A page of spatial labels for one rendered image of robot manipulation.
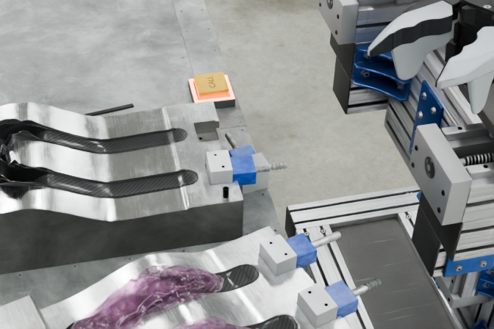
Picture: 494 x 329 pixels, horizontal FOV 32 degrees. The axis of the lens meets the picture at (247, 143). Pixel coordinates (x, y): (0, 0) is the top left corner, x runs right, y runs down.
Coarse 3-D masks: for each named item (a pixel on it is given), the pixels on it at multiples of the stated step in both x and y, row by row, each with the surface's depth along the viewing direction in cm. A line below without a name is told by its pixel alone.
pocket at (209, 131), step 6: (198, 126) 149; (204, 126) 150; (210, 126) 150; (216, 126) 150; (198, 132) 150; (204, 132) 150; (210, 132) 151; (216, 132) 150; (198, 138) 149; (204, 138) 149; (210, 138) 150; (216, 138) 150
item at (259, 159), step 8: (232, 136) 155; (232, 144) 153; (232, 152) 150; (240, 152) 150; (248, 152) 150; (256, 160) 147; (264, 160) 147; (264, 176) 147; (248, 184) 147; (256, 184) 148; (264, 184) 149; (248, 192) 148
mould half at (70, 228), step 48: (48, 144) 138; (192, 144) 144; (0, 192) 128; (48, 192) 129; (192, 192) 135; (240, 192) 135; (0, 240) 129; (48, 240) 131; (96, 240) 133; (144, 240) 135; (192, 240) 138
